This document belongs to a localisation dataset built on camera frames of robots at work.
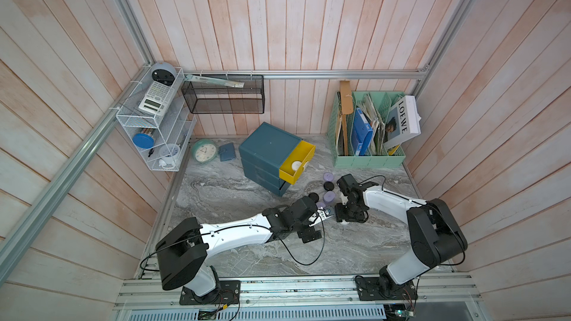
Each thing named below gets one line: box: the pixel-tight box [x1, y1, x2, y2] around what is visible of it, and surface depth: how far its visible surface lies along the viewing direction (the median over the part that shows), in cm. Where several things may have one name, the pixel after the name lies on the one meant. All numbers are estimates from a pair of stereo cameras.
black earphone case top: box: [323, 181, 335, 191], surface depth 103 cm
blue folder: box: [350, 107, 374, 157], surface depth 100 cm
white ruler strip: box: [183, 74, 246, 89], surface depth 92 cm
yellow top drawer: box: [278, 139, 316, 186], surface depth 88 cm
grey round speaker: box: [150, 62, 177, 87], surface depth 83 cm
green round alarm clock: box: [191, 138, 219, 164], surface depth 106 cm
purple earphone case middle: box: [323, 190, 337, 203], surface depth 97 cm
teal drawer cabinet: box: [238, 121, 303, 197], surface depth 90 cm
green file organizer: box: [327, 91, 407, 168], surface depth 105 cm
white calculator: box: [138, 80, 175, 117], surface depth 79 cm
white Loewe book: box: [383, 95, 422, 150], surface depth 92 cm
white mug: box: [158, 143, 180, 169], surface depth 93 cm
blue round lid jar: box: [131, 127, 155, 150], surface depth 79 cm
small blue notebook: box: [218, 142, 237, 162], surface depth 113 cm
